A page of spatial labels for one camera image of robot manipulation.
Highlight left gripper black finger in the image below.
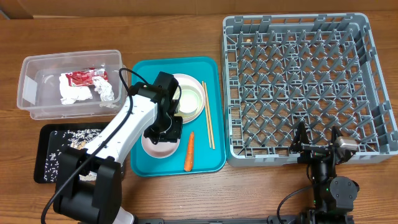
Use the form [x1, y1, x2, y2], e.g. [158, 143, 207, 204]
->
[142, 133, 159, 145]
[159, 131, 181, 142]

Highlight grey dishwasher rack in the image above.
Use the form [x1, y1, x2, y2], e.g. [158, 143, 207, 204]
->
[221, 12, 397, 167]

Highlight teal plastic tray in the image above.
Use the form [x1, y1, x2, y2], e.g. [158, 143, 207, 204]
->
[131, 57, 226, 177]

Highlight pink round plate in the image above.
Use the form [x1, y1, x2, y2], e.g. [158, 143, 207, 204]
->
[173, 73, 205, 124]

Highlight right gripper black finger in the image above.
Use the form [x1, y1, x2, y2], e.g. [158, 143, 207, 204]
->
[330, 126, 343, 149]
[289, 121, 310, 152]

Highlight black waste tray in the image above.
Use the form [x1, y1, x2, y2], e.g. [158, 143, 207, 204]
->
[34, 122, 108, 184]

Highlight white napkin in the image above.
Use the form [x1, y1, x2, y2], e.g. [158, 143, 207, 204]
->
[59, 73, 93, 105]

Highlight rice and peanut leftovers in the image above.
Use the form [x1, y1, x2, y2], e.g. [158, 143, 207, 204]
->
[44, 129, 101, 183]

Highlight clear plastic waste bin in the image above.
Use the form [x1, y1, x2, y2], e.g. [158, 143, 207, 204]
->
[17, 50, 127, 120]

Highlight pink food bowl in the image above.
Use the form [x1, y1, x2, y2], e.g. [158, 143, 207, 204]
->
[141, 135, 180, 159]

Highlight cream shallow bowl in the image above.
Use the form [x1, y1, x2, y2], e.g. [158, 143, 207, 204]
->
[175, 85, 202, 119]

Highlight red snack wrapper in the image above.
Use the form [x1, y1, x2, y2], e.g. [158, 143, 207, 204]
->
[65, 68, 108, 86]

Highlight cream plastic cup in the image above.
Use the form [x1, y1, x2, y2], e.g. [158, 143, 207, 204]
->
[178, 90, 198, 116]

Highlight orange carrot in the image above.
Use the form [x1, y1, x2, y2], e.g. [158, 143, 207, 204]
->
[184, 132, 195, 172]

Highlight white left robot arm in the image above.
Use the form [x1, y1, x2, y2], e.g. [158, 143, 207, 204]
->
[41, 72, 183, 223]

